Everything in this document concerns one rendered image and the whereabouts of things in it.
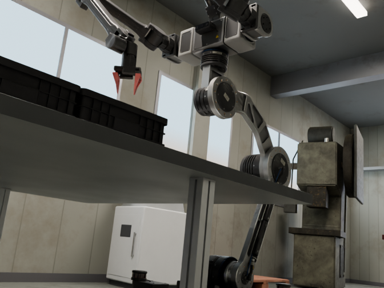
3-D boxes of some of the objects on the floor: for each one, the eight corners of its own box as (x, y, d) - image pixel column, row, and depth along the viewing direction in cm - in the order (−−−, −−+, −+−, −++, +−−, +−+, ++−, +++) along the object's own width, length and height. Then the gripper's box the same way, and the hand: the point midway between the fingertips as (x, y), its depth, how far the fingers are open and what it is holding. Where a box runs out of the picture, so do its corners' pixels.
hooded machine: (148, 283, 463) (159, 180, 491) (183, 290, 427) (194, 179, 455) (100, 283, 417) (115, 170, 445) (135, 291, 381) (150, 167, 409)
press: (303, 283, 732) (307, 136, 795) (377, 293, 654) (375, 129, 717) (263, 283, 632) (271, 115, 695) (344, 295, 553) (346, 104, 616)
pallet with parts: (235, 283, 580) (237, 257, 588) (294, 292, 521) (294, 263, 529) (172, 283, 491) (175, 252, 499) (234, 295, 432) (236, 259, 440)
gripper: (143, 61, 167) (140, 98, 163) (116, 59, 166) (112, 96, 163) (142, 53, 160) (139, 91, 156) (114, 51, 160) (110, 90, 156)
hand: (126, 91), depth 160 cm, fingers open, 6 cm apart
